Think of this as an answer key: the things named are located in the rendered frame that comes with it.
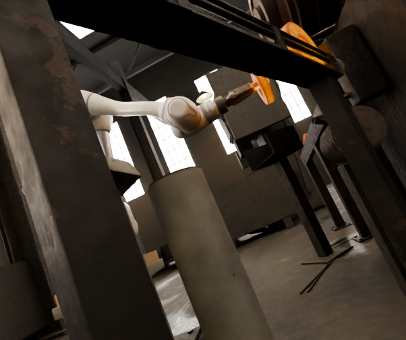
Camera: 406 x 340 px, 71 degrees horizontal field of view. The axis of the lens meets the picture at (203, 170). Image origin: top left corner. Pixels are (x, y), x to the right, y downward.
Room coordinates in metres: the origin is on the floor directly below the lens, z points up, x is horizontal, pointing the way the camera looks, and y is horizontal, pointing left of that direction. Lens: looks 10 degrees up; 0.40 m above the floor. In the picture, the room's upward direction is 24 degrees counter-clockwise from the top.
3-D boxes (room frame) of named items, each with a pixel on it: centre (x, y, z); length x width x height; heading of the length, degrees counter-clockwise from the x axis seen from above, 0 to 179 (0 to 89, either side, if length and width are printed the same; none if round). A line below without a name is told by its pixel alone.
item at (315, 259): (1.65, -0.42, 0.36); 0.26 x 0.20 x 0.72; 26
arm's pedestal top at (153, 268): (1.16, 0.50, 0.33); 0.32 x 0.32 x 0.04; 83
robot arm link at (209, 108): (1.16, -0.13, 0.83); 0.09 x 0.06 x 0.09; 171
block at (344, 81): (0.89, -0.58, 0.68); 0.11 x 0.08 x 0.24; 81
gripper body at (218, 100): (1.15, -0.20, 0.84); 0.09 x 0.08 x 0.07; 81
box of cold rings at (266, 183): (3.95, -0.36, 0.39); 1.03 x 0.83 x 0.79; 85
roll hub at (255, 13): (1.14, -0.51, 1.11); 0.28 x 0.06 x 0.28; 171
